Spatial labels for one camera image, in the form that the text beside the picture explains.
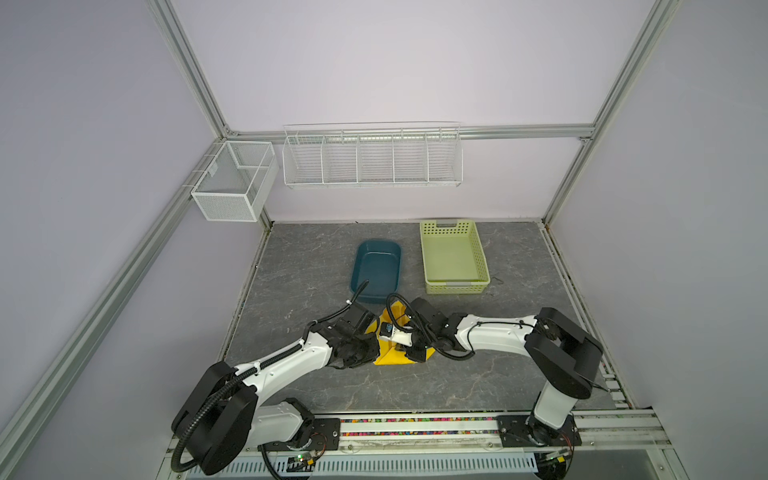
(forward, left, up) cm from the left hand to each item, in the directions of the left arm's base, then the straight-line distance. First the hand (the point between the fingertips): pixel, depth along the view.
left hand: (378, 358), depth 83 cm
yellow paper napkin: (+2, -3, -2) cm, 4 cm away
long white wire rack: (+63, -17, +24) cm, 69 cm away
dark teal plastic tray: (+38, -1, -6) cm, 38 cm away
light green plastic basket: (+36, -28, -3) cm, 46 cm away
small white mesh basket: (+58, +47, +19) cm, 77 cm away
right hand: (+4, -6, -3) cm, 8 cm away
